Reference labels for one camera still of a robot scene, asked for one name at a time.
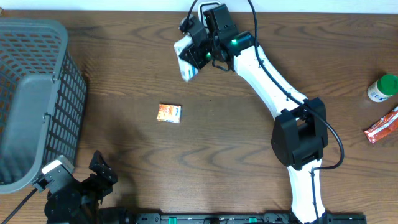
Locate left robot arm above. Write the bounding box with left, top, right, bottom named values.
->
left=40, top=151, right=134, bottom=223

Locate red Top chocolate bar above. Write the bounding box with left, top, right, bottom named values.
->
left=364, top=107, right=397, bottom=144

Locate green lid jar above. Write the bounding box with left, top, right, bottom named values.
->
left=367, top=74, right=397, bottom=103

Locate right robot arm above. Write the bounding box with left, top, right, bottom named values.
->
left=174, top=2, right=328, bottom=223

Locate grey plastic basket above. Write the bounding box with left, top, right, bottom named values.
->
left=1, top=18, right=87, bottom=194

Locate black right camera cable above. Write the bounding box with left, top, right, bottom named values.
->
left=185, top=0, right=345, bottom=224

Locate black camera cable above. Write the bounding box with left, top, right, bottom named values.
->
left=0, top=188, right=38, bottom=224
left=185, top=0, right=345, bottom=224

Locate white barcode scanner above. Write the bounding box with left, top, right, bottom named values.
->
left=197, top=1, right=221, bottom=21

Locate white Panadol box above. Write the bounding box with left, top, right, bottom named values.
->
left=174, top=35, right=199, bottom=82

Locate orange snack packet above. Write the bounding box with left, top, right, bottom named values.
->
left=157, top=104, right=182, bottom=123

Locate black left camera cable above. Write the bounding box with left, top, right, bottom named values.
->
left=0, top=188, right=38, bottom=224

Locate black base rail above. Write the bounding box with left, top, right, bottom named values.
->
left=134, top=212, right=367, bottom=224

